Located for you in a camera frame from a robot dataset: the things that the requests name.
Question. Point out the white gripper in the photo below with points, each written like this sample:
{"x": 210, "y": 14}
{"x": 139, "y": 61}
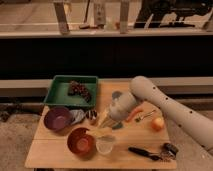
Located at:
{"x": 119, "y": 110}

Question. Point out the yellow banana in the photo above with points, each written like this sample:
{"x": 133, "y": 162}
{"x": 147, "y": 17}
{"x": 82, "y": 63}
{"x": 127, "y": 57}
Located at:
{"x": 100, "y": 132}

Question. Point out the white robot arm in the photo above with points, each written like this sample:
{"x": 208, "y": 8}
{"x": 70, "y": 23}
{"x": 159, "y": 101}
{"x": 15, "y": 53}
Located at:
{"x": 199, "y": 127}

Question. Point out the white paper cup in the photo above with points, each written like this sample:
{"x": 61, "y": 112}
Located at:
{"x": 105, "y": 144}

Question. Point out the green sponge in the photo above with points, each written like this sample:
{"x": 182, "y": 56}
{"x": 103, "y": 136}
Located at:
{"x": 118, "y": 126}

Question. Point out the dark striped small object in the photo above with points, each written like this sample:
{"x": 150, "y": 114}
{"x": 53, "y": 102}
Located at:
{"x": 91, "y": 115}

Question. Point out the orange carrot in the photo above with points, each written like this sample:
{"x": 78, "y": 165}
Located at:
{"x": 133, "y": 113}

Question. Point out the metal fork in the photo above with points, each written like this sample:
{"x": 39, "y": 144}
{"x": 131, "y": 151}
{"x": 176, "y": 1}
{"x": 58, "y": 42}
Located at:
{"x": 140, "y": 118}

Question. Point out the grey crumpled cloth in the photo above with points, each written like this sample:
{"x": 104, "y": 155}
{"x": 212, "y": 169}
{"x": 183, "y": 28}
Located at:
{"x": 78, "y": 116}

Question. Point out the orange-red bowl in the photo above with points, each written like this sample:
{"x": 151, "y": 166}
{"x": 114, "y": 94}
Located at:
{"x": 80, "y": 143}

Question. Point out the wooden table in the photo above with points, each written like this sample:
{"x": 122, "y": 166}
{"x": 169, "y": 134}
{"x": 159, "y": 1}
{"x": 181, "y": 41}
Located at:
{"x": 49, "y": 149}

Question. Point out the dark grape bunch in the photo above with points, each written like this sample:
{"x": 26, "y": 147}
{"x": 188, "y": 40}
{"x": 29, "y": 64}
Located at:
{"x": 76, "y": 88}

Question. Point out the orange apple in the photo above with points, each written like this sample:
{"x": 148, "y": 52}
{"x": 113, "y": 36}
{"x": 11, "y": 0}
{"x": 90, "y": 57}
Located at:
{"x": 158, "y": 123}

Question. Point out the purple bowl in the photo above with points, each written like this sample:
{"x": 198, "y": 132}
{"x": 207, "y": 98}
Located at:
{"x": 57, "y": 118}

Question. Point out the green plastic tray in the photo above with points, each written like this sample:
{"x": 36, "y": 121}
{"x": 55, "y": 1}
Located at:
{"x": 58, "y": 92}

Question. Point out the small dark round object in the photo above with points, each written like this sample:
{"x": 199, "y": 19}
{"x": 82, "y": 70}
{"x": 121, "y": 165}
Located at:
{"x": 171, "y": 148}

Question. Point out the black machine in background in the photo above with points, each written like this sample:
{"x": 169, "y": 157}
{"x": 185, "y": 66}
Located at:
{"x": 182, "y": 8}

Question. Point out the black handled tool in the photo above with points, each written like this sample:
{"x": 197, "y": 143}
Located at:
{"x": 144, "y": 153}

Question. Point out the grey post left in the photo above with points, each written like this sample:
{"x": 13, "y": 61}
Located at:
{"x": 61, "y": 16}

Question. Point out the grey post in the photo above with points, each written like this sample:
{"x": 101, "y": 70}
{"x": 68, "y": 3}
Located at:
{"x": 124, "y": 11}
{"x": 61, "y": 16}

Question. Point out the grey post right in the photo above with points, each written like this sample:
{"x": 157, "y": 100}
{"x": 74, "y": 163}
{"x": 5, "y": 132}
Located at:
{"x": 124, "y": 11}

